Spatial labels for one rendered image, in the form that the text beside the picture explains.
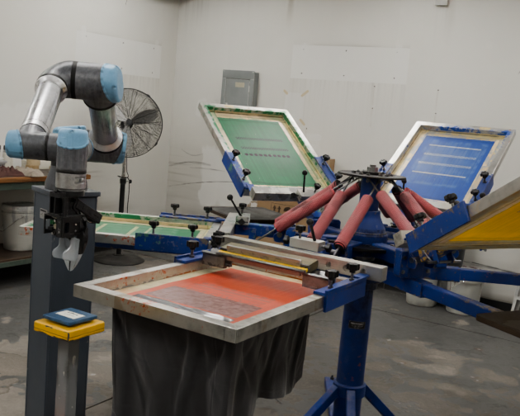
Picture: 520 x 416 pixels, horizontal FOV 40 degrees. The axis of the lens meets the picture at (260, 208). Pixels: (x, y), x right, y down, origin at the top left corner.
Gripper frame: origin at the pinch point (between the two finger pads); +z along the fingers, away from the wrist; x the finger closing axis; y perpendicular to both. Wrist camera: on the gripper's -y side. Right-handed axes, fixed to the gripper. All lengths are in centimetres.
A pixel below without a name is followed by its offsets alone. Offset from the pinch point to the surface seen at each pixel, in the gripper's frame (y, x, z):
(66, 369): 1.9, 1.7, 27.3
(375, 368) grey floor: -282, -22, 110
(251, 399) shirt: -41, 33, 40
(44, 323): 6.2, -2.7, 15.1
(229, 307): -43, 22, 15
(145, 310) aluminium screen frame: -17.3, 11.0, 13.1
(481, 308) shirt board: -123, 75, 19
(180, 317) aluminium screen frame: -17.2, 23.1, 12.2
